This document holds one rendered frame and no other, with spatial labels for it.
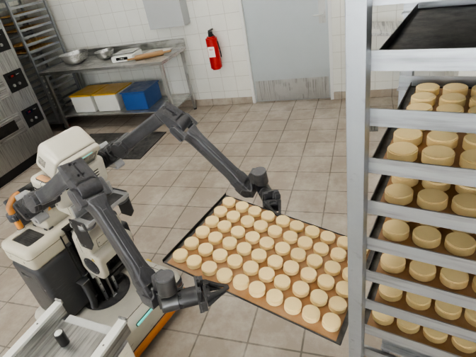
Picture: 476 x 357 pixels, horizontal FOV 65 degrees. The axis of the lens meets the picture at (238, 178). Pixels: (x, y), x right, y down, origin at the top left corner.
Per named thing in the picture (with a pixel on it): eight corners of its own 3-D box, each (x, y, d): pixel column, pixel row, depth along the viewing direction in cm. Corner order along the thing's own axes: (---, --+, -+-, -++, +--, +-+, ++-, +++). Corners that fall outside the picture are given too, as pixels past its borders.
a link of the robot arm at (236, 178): (180, 116, 152) (166, 131, 145) (187, 110, 148) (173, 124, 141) (252, 186, 163) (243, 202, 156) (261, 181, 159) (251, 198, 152)
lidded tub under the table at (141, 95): (125, 111, 510) (118, 93, 496) (140, 98, 546) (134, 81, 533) (149, 110, 498) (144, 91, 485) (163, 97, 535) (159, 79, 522)
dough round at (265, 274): (273, 270, 119) (274, 265, 117) (275, 282, 114) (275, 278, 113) (258, 270, 119) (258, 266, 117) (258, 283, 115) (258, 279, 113)
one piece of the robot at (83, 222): (74, 245, 171) (55, 207, 159) (117, 210, 190) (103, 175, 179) (98, 254, 163) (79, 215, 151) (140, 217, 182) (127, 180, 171)
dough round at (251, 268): (244, 277, 117) (244, 273, 115) (241, 265, 121) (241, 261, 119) (260, 275, 117) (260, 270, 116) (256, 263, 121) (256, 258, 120)
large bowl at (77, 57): (57, 69, 506) (52, 58, 498) (75, 60, 536) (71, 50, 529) (80, 66, 493) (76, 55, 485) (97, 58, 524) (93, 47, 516)
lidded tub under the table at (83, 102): (75, 113, 539) (68, 96, 525) (94, 101, 574) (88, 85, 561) (95, 112, 525) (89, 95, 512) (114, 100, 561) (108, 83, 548)
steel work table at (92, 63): (64, 132, 546) (34, 66, 495) (93, 112, 603) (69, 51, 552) (179, 129, 485) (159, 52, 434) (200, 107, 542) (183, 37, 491)
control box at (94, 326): (129, 363, 130) (115, 338, 122) (78, 345, 139) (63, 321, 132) (135, 353, 132) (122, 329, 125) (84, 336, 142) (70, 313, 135)
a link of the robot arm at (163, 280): (162, 286, 120) (141, 302, 114) (155, 257, 115) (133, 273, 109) (188, 299, 113) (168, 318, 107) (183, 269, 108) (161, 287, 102)
